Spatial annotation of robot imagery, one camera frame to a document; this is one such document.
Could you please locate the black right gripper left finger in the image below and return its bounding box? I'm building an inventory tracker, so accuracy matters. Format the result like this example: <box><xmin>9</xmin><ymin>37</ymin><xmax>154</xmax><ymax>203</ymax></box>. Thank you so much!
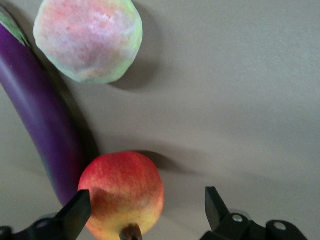
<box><xmin>0</xmin><ymin>189</ymin><xmax>91</xmax><ymax>240</ymax></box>

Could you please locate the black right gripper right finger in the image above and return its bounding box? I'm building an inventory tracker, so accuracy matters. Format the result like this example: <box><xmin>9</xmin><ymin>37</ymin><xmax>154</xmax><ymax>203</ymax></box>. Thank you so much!
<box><xmin>201</xmin><ymin>186</ymin><xmax>307</xmax><ymax>240</ymax></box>

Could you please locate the red yellow pomegranate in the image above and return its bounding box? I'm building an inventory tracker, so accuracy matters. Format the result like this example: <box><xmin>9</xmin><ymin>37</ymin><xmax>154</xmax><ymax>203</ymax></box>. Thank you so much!
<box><xmin>77</xmin><ymin>151</ymin><xmax>165</xmax><ymax>240</ymax></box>

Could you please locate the long purple eggplant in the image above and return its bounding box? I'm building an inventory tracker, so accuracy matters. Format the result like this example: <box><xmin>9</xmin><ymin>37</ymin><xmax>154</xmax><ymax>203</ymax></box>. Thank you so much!
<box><xmin>0</xmin><ymin>4</ymin><xmax>87</xmax><ymax>207</ymax></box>

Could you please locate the pink green peach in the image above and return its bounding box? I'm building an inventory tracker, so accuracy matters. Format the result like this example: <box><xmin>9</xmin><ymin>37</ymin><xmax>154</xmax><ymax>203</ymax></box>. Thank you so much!
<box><xmin>32</xmin><ymin>0</ymin><xmax>144</xmax><ymax>85</ymax></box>

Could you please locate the brown table cloth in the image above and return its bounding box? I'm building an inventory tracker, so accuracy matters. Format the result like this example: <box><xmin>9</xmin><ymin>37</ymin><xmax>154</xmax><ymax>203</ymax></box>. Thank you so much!
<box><xmin>0</xmin><ymin>0</ymin><xmax>320</xmax><ymax>240</ymax></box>

